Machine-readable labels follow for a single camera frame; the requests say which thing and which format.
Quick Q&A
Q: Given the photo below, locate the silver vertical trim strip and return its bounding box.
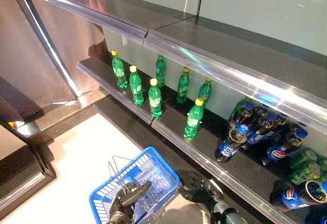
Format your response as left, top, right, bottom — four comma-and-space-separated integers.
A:
14, 0, 80, 99

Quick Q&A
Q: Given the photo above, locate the green Sprite bottle yellow cap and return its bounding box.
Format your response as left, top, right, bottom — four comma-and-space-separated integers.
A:
183, 97, 204, 140
176, 66, 191, 105
129, 65, 145, 106
155, 54, 167, 88
197, 78, 213, 109
111, 49, 128, 89
148, 78, 163, 119

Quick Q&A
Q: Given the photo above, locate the dark display counter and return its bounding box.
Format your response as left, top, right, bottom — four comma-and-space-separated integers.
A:
0, 120, 57, 221

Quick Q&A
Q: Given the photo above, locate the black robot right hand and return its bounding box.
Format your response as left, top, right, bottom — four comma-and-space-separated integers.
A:
178, 171, 223, 208

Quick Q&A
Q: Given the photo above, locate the blue plastic shopping basket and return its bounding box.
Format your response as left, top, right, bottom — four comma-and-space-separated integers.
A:
88, 146, 181, 224

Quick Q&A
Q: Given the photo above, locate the chrome wire basket handle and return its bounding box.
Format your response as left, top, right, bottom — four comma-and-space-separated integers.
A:
111, 155, 133, 191
107, 160, 127, 194

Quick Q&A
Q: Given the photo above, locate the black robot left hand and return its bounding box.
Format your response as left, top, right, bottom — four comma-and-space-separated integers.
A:
109, 180, 153, 217

